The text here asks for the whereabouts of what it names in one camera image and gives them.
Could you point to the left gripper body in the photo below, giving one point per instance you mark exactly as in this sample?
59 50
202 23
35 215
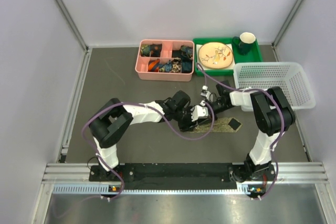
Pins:
185 118

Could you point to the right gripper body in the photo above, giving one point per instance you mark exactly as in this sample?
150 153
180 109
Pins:
218 106

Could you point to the olive green patterned tie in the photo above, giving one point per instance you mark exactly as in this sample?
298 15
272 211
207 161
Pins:
221 125

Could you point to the pink divided storage box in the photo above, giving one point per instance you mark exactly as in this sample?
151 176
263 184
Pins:
141 65

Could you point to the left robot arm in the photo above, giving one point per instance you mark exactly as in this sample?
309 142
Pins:
108 128

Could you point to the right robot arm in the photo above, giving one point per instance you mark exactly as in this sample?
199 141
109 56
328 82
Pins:
273 115

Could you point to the cream floral plate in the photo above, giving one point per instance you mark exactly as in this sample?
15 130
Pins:
215 56

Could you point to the rolled dark paisley tie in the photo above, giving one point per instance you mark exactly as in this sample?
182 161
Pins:
176 67

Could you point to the rolled teal patterned tie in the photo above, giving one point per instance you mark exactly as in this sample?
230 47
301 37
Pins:
185 53

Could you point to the dark green mug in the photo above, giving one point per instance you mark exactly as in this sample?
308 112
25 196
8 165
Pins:
244 42

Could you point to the rolled orange blue tie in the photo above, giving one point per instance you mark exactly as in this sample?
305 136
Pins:
155 65

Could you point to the white perforated plastic basket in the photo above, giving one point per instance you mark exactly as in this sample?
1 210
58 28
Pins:
289 76

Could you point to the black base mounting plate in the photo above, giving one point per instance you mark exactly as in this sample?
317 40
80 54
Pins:
181 177

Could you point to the rolled dark floral tie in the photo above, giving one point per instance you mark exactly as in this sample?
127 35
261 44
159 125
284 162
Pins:
153 50

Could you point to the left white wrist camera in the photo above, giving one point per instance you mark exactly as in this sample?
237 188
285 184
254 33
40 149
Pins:
199 111

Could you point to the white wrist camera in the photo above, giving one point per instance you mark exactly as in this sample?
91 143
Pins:
206 94
199 111

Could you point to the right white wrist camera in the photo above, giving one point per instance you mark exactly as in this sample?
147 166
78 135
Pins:
206 94

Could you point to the aluminium frame rail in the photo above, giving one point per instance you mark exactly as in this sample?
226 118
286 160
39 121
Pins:
291 173

